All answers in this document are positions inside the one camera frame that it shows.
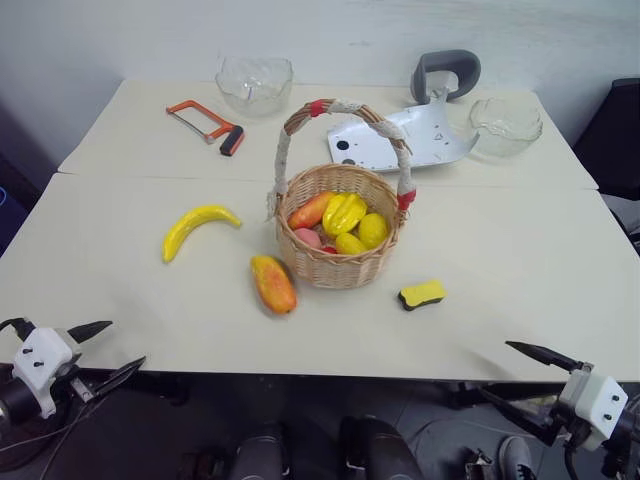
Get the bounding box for yellow plastic banana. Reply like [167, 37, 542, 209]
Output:
[160, 203, 243, 264]

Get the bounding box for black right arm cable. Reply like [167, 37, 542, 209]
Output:
[563, 439, 586, 480]

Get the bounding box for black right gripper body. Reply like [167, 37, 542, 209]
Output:
[541, 361, 595, 449]

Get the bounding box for pink peach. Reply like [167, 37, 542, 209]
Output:
[293, 227, 323, 248]

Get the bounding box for large clear glass bowl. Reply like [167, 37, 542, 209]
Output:
[214, 55, 294, 119]

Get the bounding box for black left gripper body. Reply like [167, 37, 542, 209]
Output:
[62, 331, 104, 404]

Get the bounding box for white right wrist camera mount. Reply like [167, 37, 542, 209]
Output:
[557, 370, 629, 452]

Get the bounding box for dark rounded shape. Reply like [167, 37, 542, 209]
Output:
[338, 414, 426, 480]
[230, 422, 291, 480]

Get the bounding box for small clear glass bowl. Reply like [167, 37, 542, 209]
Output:
[467, 97, 544, 158]

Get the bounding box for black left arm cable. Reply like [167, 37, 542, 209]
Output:
[0, 316, 37, 346]

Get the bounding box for round yellow lemon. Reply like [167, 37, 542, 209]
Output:
[357, 212, 389, 250]

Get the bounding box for black chair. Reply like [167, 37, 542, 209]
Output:
[572, 77, 640, 201]

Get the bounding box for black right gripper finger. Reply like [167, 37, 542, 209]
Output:
[504, 340, 585, 373]
[478, 386, 557, 447]

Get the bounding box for yellow star fruit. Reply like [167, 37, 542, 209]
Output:
[321, 192, 369, 236]

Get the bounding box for grey curved padded bracket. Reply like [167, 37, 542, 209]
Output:
[409, 48, 482, 105]

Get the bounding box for yellow and black sponge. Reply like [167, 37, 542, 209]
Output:
[397, 278, 447, 314]

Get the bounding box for wicker basket with handle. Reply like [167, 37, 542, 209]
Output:
[263, 98, 418, 291]

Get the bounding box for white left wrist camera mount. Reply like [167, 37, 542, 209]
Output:
[11, 327, 82, 420]

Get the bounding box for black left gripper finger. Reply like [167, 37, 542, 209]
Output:
[67, 320, 114, 345]
[94, 355, 147, 400]

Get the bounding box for orange frame hacksaw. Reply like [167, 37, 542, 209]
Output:
[165, 99, 246, 158]

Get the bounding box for small orange red mango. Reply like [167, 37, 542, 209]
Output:
[287, 191, 337, 231]

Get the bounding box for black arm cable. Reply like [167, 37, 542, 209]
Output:
[0, 316, 37, 346]
[563, 439, 586, 480]

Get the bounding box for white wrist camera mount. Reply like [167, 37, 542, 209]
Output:
[11, 327, 82, 420]
[557, 370, 629, 452]

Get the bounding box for small yellow lemon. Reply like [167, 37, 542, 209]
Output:
[334, 232, 367, 256]

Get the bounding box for white metal panel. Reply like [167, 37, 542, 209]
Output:
[326, 96, 480, 174]

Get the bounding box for white and black shoe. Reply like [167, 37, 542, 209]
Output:
[497, 434, 537, 480]

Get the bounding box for large orange yellow mango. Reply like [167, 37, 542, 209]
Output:
[249, 254, 298, 316]

